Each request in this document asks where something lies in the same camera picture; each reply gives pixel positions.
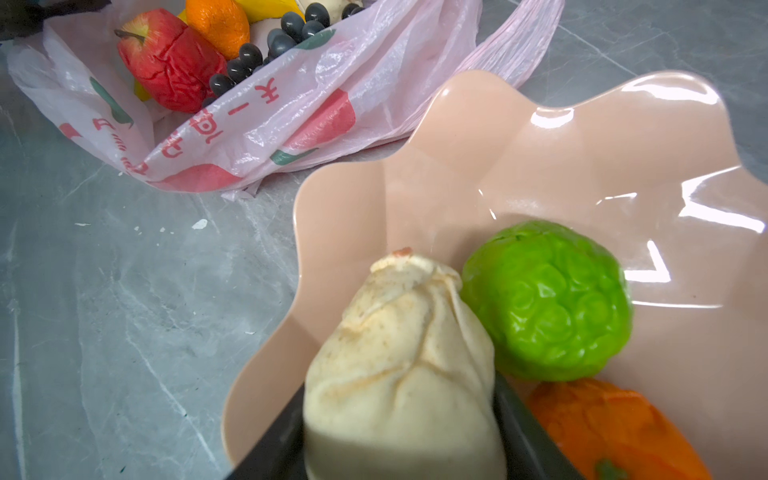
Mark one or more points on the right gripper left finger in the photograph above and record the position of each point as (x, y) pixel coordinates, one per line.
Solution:
(279, 454)

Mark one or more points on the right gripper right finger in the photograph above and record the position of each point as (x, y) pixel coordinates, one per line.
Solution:
(529, 451)

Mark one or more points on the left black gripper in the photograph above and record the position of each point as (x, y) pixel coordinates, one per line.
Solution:
(22, 18)

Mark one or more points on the fake persimmon orange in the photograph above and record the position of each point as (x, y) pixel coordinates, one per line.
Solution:
(611, 433)

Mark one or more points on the fake beige pear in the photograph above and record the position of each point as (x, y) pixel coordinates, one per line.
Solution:
(403, 387)

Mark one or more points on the fake green apple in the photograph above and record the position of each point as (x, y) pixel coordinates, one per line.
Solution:
(554, 302)

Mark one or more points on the fake red apple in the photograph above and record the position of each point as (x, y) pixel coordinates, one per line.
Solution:
(171, 60)

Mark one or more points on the pink flower-shaped bowl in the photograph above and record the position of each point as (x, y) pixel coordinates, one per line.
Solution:
(648, 169)

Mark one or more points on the pink plastic bag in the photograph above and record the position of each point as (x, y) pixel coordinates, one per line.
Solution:
(363, 82)

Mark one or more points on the fake yellow banana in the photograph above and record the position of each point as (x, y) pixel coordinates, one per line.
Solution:
(258, 10)

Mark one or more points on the fake black grapes bunch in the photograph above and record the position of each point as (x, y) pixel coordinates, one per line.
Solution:
(271, 38)

